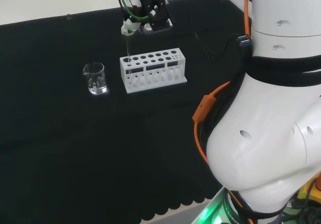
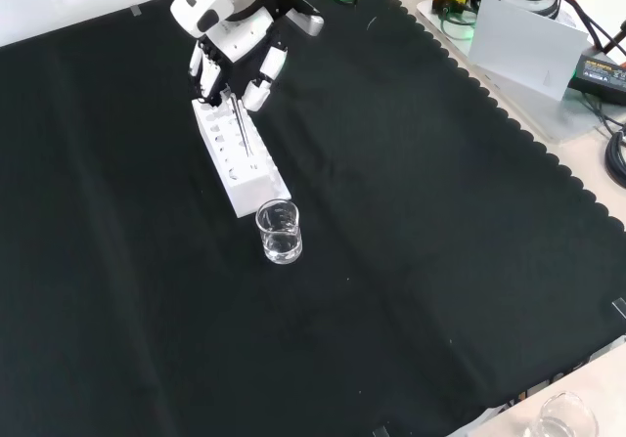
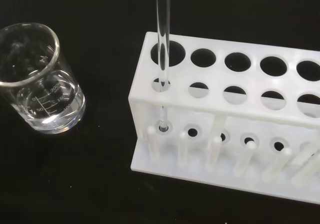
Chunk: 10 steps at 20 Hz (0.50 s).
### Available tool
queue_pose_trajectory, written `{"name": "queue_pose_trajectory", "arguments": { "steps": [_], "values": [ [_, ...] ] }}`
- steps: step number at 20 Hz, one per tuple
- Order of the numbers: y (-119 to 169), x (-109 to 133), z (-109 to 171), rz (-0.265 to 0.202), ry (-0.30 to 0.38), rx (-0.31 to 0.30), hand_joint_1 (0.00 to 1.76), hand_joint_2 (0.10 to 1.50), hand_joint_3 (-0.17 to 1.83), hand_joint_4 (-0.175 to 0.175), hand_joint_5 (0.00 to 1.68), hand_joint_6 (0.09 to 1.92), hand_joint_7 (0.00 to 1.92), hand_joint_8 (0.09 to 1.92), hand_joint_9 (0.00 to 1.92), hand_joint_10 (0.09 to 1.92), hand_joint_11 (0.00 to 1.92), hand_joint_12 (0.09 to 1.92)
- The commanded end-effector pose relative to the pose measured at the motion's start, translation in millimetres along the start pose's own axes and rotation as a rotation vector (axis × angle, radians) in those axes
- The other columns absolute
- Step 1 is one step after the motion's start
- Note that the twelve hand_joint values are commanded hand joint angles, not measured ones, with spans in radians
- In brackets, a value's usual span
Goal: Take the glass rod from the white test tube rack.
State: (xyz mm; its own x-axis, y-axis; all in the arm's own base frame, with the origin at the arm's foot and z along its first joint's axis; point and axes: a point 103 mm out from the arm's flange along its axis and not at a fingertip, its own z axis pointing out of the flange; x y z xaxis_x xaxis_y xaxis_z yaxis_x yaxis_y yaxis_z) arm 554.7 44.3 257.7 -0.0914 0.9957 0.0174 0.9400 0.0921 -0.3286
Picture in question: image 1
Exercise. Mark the white test tube rack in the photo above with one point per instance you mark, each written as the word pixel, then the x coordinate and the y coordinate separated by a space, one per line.
pixel 140 83

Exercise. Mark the small glass beaker with water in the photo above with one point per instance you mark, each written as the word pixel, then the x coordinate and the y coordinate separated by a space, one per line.
pixel 96 87

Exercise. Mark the black bench cloth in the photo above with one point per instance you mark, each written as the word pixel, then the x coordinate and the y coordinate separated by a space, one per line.
pixel 100 133

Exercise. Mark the blue plug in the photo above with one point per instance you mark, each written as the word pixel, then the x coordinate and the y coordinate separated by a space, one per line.
pixel 245 43
pixel 242 37

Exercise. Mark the yellow stop button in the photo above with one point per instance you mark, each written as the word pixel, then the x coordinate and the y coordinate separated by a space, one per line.
pixel 307 190

